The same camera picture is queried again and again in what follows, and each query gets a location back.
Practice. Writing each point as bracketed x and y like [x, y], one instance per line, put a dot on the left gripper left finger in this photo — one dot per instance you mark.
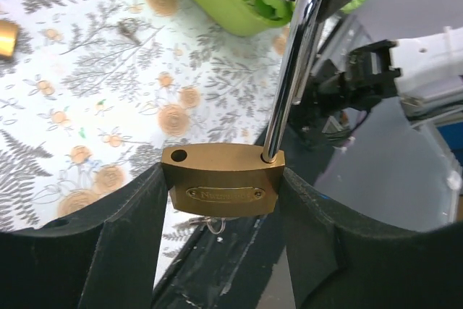
[101, 256]

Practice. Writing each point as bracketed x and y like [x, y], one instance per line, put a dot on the green spinach leaves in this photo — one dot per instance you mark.
[273, 10]

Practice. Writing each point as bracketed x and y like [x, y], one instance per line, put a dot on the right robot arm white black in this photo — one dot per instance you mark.
[373, 72]

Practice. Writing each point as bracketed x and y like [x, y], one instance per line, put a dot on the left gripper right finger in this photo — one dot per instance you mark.
[340, 258]

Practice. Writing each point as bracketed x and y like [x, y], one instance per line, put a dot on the floral table cloth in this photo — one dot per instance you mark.
[84, 110]

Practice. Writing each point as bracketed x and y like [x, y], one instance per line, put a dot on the small metal key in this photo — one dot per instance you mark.
[127, 33]
[216, 225]

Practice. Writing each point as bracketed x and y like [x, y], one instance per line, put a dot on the large brass long-shackle padlock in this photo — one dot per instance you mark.
[229, 180]

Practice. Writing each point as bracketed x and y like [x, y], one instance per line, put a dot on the small brass padlock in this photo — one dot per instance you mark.
[9, 32]

